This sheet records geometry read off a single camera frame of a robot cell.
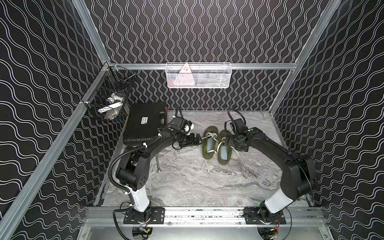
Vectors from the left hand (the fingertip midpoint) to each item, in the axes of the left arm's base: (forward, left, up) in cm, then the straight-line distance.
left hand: (197, 140), depth 88 cm
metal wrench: (-14, +22, -14) cm, 30 cm away
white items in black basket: (+4, +43, +22) cm, 48 cm away
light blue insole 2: (-1, -17, -10) cm, 20 cm away
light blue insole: (+6, -8, -11) cm, 15 cm away
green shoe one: (+12, -10, -7) cm, 17 cm away
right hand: (+1, -22, -3) cm, 22 cm away
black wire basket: (+19, +56, +14) cm, 61 cm away
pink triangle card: (+30, +10, +22) cm, 39 cm away
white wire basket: (+69, +2, 0) cm, 69 cm away
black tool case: (+18, +39, -7) cm, 43 cm away
